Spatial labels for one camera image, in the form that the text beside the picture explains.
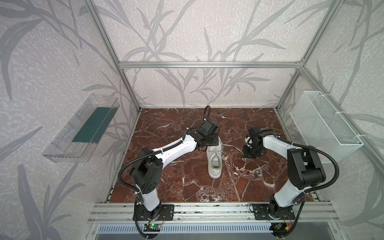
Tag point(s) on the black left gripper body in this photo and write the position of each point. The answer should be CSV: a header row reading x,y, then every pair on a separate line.
x,y
212,141

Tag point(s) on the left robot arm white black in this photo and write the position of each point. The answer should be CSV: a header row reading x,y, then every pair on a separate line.
x,y
147,168

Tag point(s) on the aluminium frame rail base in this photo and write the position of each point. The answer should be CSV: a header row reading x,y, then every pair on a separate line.
x,y
204,212

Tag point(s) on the white wire mesh basket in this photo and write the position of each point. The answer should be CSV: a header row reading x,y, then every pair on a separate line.
x,y
323,126

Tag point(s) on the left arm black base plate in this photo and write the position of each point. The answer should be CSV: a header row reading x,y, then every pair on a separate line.
x,y
164,212

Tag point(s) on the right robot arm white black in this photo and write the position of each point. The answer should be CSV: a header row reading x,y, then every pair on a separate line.
x,y
305,170

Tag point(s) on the clear plastic wall tray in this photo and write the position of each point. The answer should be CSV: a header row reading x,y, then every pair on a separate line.
x,y
79,138

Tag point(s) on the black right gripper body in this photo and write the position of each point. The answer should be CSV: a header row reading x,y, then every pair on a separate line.
x,y
250,149

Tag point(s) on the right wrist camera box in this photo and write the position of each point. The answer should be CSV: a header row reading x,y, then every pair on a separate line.
x,y
248,141

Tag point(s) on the green circuit board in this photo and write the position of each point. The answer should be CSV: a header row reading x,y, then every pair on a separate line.
x,y
152,228

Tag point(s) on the white sneaker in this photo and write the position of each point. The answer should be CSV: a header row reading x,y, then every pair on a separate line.
x,y
215,162

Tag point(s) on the right wired connector board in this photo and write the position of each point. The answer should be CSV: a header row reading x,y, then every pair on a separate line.
x,y
280,227

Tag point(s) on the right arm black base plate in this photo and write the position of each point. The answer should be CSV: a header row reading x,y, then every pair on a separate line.
x,y
271,212

